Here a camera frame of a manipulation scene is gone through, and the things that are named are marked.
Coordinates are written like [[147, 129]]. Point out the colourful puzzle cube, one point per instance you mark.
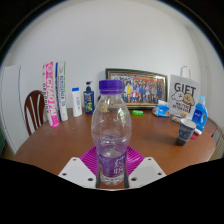
[[183, 114]]

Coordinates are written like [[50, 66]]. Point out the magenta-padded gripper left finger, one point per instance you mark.
[[76, 171]]

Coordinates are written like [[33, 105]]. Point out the framed group photo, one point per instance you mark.
[[146, 88]]

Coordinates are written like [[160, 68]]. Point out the blue tissue pack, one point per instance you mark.
[[161, 110]]

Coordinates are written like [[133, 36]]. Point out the small green packet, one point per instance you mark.
[[137, 112]]

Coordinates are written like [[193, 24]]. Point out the small patterned snack pack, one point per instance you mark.
[[175, 119]]

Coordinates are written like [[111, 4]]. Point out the low brown wooden side table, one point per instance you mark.
[[210, 128]]

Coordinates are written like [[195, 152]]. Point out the white remote control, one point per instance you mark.
[[198, 131]]

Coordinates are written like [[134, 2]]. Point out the dark blue pump bottle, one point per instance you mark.
[[88, 101]]

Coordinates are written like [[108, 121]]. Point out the white printed paper gift bag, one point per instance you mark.
[[185, 93]]

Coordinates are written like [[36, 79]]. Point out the white radiator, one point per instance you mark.
[[219, 143]]

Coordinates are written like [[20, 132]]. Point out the white blue-capped lotion bottle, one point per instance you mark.
[[77, 105]]

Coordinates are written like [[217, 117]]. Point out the brown wooden chair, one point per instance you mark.
[[29, 110]]

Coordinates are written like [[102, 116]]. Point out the tall white green box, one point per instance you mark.
[[62, 93]]

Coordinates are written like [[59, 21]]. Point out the flat round red coaster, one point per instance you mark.
[[194, 136]]

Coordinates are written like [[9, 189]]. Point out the blue painted paper cup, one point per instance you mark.
[[184, 133]]

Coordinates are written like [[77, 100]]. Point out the clear purple-capped water bottle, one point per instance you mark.
[[111, 133]]

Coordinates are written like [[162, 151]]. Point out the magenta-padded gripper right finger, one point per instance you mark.
[[146, 171]]

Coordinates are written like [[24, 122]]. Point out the blue detergent bottle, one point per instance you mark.
[[200, 116]]

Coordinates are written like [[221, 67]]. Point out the tall pink box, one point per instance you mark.
[[50, 96]]

